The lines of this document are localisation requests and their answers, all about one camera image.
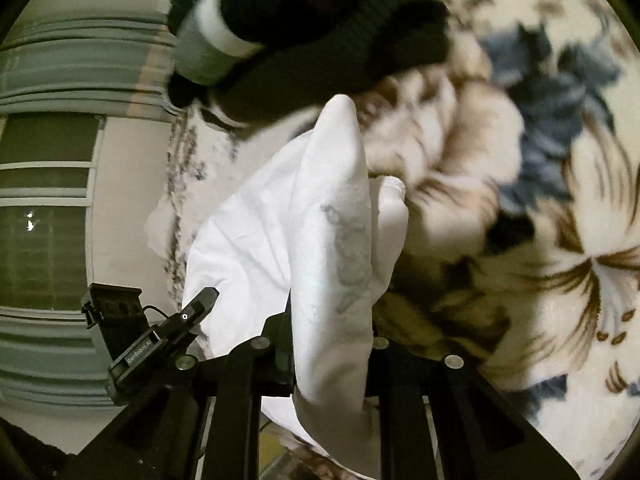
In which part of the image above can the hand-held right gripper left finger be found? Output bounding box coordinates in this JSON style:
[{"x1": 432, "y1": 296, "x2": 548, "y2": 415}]
[{"x1": 60, "y1": 310, "x2": 296, "y2": 480}]

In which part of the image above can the black knit garment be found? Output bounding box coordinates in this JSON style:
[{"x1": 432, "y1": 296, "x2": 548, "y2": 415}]
[{"x1": 167, "y1": 0, "x2": 451, "y2": 128}]

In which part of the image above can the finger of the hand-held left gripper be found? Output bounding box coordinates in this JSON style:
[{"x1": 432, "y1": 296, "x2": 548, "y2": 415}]
[{"x1": 166, "y1": 286, "x2": 221, "y2": 347}]

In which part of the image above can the floral blanket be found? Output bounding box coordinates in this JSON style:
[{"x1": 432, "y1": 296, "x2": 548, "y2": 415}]
[{"x1": 162, "y1": 0, "x2": 640, "y2": 480}]

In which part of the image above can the grey and white cloth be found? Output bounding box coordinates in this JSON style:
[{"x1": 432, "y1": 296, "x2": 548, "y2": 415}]
[{"x1": 172, "y1": 0, "x2": 266, "y2": 87}]

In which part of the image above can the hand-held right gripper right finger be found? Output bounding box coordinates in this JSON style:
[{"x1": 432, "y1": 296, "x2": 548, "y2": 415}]
[{"x1": 369, "y1": 336, "x2": 583, "y2": 480}]

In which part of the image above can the white shirt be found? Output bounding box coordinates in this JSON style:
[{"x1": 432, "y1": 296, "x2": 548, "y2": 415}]
[{"x1": 145, "y1": 94, "x2": 411, "y2": 478}]

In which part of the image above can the window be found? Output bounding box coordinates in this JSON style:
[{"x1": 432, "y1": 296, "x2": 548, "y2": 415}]
[{"x1": 0, "y1": 112, "x2": 107, "y2": 311}]

